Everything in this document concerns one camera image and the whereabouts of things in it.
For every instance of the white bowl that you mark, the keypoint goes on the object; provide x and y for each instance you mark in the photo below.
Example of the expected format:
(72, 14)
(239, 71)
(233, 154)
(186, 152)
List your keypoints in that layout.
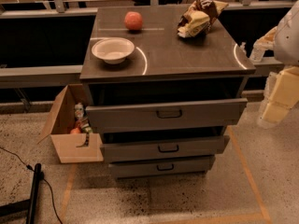
(113, 50)

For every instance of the cardboard box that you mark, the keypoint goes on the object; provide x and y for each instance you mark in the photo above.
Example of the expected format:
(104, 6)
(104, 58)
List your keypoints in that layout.
(70, 147)

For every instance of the orange fruit in box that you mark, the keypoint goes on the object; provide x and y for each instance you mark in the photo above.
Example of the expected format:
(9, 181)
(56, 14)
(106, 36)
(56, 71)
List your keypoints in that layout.
(75, 131)

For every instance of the green packet in box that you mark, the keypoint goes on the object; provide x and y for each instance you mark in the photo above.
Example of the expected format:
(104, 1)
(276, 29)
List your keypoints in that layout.
(86, 128)

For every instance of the grey top drawer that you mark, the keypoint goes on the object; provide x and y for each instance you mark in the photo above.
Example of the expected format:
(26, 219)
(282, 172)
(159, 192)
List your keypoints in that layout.
(165, 116)

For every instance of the grey middle drawer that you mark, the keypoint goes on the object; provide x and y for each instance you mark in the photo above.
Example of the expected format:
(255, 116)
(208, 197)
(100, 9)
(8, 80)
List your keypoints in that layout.
(163, 144)

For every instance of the red apple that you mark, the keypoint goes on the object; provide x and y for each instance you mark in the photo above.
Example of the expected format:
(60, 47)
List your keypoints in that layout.
(133, 21)

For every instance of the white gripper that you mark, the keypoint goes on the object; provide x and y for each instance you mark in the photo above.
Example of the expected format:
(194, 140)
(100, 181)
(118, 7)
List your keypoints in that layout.
(288, 39)

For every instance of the grey metal rail frame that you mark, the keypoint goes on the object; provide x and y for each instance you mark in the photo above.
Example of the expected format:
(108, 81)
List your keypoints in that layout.
(43, 50)

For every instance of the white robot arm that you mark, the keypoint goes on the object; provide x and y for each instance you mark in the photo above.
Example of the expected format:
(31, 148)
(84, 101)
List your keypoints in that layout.
(286, 41)

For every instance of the grey drawer cabinet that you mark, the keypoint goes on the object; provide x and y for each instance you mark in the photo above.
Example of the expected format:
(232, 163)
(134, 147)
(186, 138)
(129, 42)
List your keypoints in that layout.
(162, 62)

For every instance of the grey bottom drawer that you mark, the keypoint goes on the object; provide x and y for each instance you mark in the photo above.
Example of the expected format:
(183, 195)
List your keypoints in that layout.
(161, 167)

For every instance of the grey drawer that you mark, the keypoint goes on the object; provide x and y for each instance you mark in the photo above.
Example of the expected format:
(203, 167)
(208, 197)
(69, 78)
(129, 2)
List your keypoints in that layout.
(163, 144)
(165, 116)
(161, 167)

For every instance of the white can in box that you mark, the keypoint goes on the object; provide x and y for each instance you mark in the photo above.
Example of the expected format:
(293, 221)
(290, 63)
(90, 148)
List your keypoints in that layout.
(79, 111)

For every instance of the yellow brown chip bag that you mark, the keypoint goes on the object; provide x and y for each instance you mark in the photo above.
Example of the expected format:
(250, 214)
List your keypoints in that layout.
(199, 17)

